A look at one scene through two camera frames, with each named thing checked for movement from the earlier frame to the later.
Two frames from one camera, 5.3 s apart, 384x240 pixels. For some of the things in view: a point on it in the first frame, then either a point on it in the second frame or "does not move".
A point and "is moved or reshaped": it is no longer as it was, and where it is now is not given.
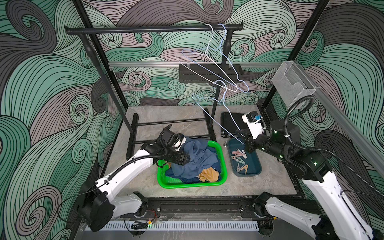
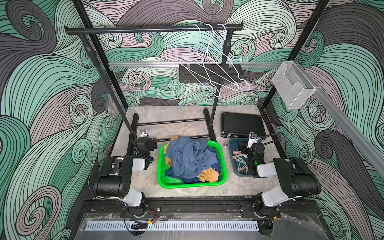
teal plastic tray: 243,163 does not move
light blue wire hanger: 219,49 is moved or reshaped
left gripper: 180,158 → 152,144
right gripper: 248,143 → 244,147
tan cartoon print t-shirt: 207,174 does not move
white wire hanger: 206,52 is moved or reshaped
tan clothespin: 245,167 does not move
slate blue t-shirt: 201,157 does not move
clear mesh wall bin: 292,84 does not move
